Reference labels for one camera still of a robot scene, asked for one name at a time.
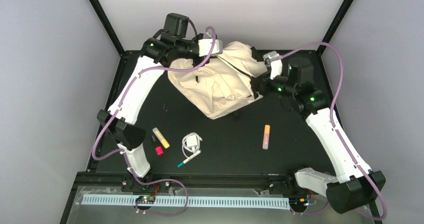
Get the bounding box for light blue slotted cable duct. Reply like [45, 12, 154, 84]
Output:
[79, 194, 290, 210]

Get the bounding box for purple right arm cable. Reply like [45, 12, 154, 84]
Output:
[264, 41, 388, 221]

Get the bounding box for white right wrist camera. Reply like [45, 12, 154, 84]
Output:
[262, 51, 283, 80]

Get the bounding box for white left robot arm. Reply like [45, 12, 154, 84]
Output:
[91, 13, 223, 178]

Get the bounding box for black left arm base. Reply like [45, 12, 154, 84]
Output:
[117, 173, 171, 193]

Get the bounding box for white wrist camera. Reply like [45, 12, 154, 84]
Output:
[262, 51, 283, 80]
[197, 38, 223, 57]

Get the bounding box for yellow highlighter pen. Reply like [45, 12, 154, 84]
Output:
[152, 127, 170, 149]

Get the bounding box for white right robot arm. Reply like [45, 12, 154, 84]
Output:
[250, 51, 386, 214]

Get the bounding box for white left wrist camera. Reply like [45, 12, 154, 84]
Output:
[197, 38, 223, 57]

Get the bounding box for teal capped white marker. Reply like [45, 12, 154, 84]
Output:
[177, 150, 202, 168]

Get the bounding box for orange highlighter pen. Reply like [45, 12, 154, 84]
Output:
[262, 124, 271, 150]

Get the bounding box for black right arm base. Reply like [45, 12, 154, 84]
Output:
[264, 174, 319, 198]

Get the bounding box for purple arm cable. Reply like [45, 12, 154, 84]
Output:
[264, 41, 388, 221]
[91, 26, 218, 217]

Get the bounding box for white charger with cable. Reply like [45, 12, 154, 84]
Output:
[181, 132, 203, 158]

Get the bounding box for cream canvas backpack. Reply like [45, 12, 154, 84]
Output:
[167, 41, 267, 120]

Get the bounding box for pink and black highlighter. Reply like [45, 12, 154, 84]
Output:
[150, 134, 164, 156]

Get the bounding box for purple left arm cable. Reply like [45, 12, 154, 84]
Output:
[91, 26, 218, 217]

